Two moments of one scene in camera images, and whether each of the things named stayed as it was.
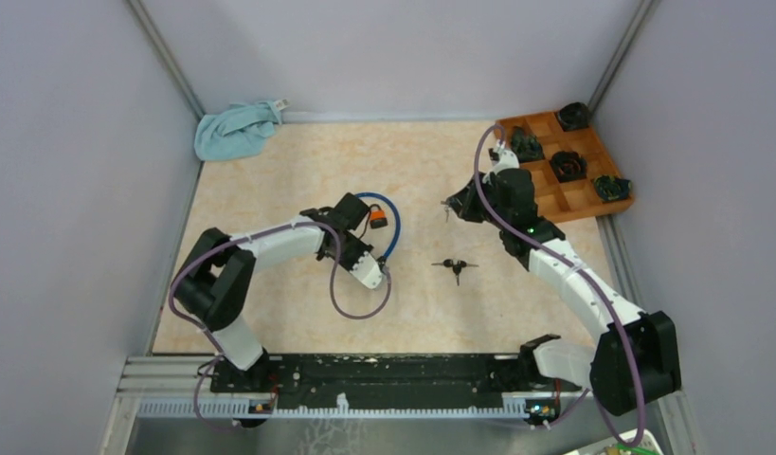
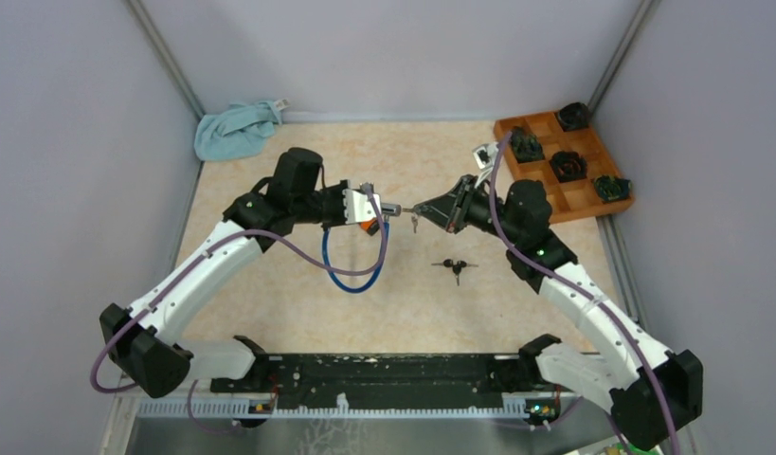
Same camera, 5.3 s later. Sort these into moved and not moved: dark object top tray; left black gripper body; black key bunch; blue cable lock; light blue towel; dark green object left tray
Moved: blue cable lock; left black gripper body
Not moved: light blue towel; black key bunch; dark object top tray; dark green object left tray
